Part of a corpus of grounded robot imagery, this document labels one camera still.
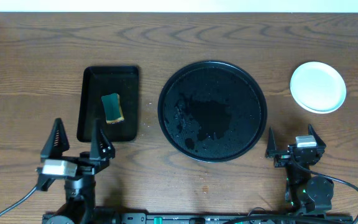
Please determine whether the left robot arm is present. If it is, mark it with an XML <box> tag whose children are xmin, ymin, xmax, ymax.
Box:
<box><xmin>35</xmin><ymin>118</ymin><xmax>116</xmax><ymax>224</ymax></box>

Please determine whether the right black cable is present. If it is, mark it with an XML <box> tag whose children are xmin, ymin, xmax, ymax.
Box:
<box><xmin>290</xmin><ymin>157</ymin><xmax>358</xmax><ymax>224</ymax></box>

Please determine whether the green and yellow sponge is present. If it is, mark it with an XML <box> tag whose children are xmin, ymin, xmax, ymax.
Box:
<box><xmin>101</xmin><ymin>93</ymin><xmax>124</xmax><ymax>124</ymax></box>

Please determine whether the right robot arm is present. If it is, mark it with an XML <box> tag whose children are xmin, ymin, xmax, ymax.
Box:
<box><xmin>265</xmin><ymin>125</ymin><xmax>334</xmax><ymax>215</ymax></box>

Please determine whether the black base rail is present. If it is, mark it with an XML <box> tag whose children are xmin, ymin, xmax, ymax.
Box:
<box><xmin>41</xmin><ymin>212</ymin><xmax>354</xmax><ymax>224</ymax></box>

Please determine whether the black rectangular tray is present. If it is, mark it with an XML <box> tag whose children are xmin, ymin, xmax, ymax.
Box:
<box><xmin>76</xmin><ymin>66</ymin><xmax>139</xmax><ymax>142</ymax></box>

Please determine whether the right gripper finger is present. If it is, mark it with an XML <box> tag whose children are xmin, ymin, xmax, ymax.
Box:
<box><xmin>265</xmin><ymin>127</ymin><xmax>278</xmax><ymax>158</ymax></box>
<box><xmin>308</xmin><ymin>124</ymin><xmax>326</xmax><ymax>148</ymax></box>

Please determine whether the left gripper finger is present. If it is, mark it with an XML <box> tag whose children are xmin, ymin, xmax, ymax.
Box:
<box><xmin>40</xmin><ymin>118</ymin><xmax>70</xmax><ymax>162</ymax></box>
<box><xmin>89</xmin><ymin>119</ymin><xmax>116</xmax><ymax>161</ymax></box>

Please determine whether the light blue plate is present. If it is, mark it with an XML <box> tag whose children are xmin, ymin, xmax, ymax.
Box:
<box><xmin>290</xmin><ymin>62</ymin><xmax>347</xmax><ymax>114</ymax></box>

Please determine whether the round black tray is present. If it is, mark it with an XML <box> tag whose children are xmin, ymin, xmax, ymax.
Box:
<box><xmin>157</xmin><ymin>60</ymin><xmax>267</xmax><ymax>162</ymax></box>

